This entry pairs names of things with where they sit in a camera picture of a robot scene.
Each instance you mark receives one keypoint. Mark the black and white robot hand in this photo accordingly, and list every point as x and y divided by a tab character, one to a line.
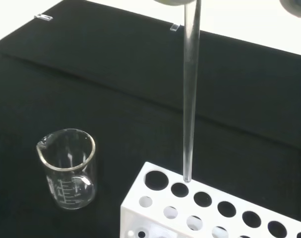
296	8

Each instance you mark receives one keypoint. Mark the white test tube rack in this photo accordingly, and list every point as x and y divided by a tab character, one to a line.
160	198

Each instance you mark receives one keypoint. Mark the clear cloth clip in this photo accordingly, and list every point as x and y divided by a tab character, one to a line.
43	17
174	27

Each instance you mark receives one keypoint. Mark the black bench cloth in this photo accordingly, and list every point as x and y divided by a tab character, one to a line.
115	86

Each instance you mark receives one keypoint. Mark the clear glass beaker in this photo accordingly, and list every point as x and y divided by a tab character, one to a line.
73	196

